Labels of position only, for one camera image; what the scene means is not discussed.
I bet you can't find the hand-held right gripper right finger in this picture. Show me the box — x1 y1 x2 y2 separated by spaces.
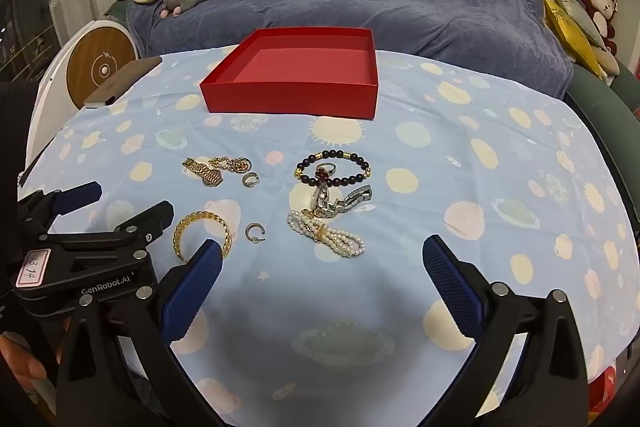
422 234 591 427

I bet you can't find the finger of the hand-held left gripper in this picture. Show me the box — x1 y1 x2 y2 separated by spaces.
47 201 176 253
17 181 103 233

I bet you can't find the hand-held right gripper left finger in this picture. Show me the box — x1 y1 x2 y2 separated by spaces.
56 239 236 427

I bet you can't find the gold link band bracelet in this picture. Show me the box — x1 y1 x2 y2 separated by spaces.
182 157 221 188

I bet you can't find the white pearl bracelet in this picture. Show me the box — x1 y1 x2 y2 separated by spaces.
286 208 366 258

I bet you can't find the silver chain link bracelet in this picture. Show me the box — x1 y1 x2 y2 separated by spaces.
309 184 373 220

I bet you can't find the ring with red stone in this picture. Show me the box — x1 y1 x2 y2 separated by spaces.
314 162 338 185

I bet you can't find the dark beaded bracelet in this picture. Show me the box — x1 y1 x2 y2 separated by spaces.
295 149 373 188

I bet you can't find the red shallow box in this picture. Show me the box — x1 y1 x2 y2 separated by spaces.
200 27 380 120

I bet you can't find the person's left hand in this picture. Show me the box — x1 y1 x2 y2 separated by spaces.
0 331 51 403

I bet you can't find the brown flat case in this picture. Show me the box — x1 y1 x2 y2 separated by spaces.
82 56 163 110

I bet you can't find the white round wood-faced appliance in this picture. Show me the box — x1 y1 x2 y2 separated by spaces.
27 19 138 168

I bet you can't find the red packet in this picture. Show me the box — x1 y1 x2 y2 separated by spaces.
587 367 621 413

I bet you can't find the dark green sofa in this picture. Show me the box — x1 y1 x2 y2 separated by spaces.
520 0 640 208

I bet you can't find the gold shiny pillow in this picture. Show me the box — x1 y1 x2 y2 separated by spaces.
542 0 608 80

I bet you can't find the silver shiny pillow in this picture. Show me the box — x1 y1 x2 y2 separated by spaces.
549 0 608 50

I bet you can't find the red monkey plush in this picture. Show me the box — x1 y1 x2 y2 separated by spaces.
581 0 621 58

